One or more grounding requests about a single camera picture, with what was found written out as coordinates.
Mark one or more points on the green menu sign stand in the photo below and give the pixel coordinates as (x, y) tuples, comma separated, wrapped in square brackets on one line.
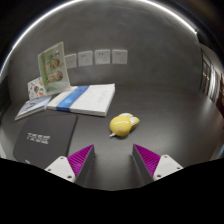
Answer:
[(53, 68)]

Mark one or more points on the yellow rabbit-shaped computer mouse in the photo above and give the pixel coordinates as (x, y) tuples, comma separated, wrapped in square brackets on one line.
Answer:
[(121, 126)]

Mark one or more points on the white book with blue band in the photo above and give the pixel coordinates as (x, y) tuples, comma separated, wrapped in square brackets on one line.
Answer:
[(91, 99)]

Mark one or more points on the white wall socket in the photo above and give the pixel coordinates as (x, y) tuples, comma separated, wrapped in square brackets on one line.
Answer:
[(119, 56), (85, 58), (71, 61), (102, 57)]

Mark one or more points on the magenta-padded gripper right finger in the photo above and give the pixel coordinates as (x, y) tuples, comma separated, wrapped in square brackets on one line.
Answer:
[(166, 166)]

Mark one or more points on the white card with colourful stickers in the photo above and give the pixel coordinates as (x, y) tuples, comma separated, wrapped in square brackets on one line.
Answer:
[(35, 89)]

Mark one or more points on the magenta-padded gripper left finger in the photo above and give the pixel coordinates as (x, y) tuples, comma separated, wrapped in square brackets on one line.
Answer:
[(60, 166)]

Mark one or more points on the dark framed glass door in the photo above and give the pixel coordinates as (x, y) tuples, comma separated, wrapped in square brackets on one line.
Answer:
[(210, 80)]

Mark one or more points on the dark grey mouse pad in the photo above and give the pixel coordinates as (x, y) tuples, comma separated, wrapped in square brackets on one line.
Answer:
[(43, 140)]

